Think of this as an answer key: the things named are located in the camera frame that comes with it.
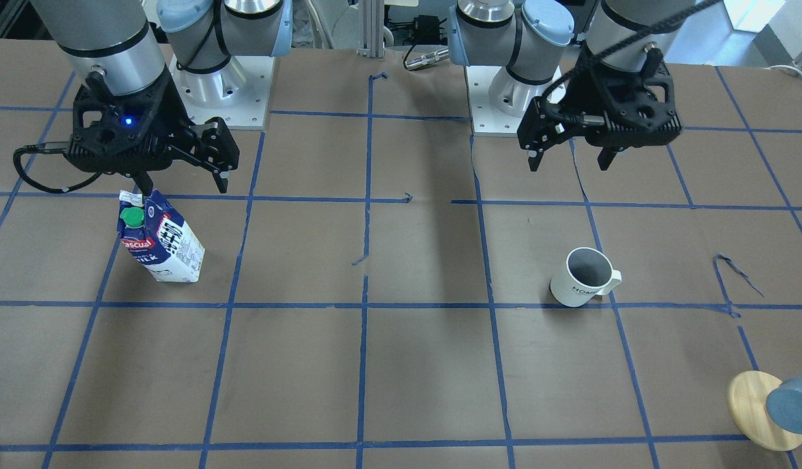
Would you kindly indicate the blue mug on stand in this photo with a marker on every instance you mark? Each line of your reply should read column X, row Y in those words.
column 784, row 405

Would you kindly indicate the blue white milk carton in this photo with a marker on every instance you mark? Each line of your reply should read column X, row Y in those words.
column 159, row 238

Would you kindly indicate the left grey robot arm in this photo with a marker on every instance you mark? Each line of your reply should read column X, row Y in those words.
column 529, row 39

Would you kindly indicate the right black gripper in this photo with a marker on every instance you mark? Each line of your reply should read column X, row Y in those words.
column 173, row 112

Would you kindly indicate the white ceramic mug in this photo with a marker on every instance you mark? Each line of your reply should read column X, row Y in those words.
column 585, row 273

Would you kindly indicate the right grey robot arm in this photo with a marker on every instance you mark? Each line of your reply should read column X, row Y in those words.
column 116, row 39

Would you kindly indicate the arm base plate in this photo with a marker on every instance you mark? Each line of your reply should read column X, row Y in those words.
column 239, row 93
column 498, row 101

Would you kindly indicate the wooden mug tree stand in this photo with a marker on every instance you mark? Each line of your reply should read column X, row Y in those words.
column 746, row 397

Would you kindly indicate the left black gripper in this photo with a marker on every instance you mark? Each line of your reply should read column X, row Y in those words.
column 565, row 98

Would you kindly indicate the aluminium frame post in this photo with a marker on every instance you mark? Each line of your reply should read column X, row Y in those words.
column 371, row 16

